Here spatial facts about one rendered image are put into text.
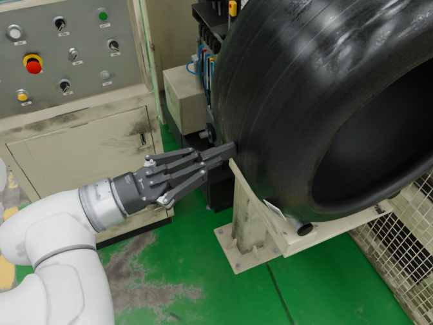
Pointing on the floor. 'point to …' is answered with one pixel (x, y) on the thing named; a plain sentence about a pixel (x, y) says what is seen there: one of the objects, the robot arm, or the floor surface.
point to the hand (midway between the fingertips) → (219, 155)
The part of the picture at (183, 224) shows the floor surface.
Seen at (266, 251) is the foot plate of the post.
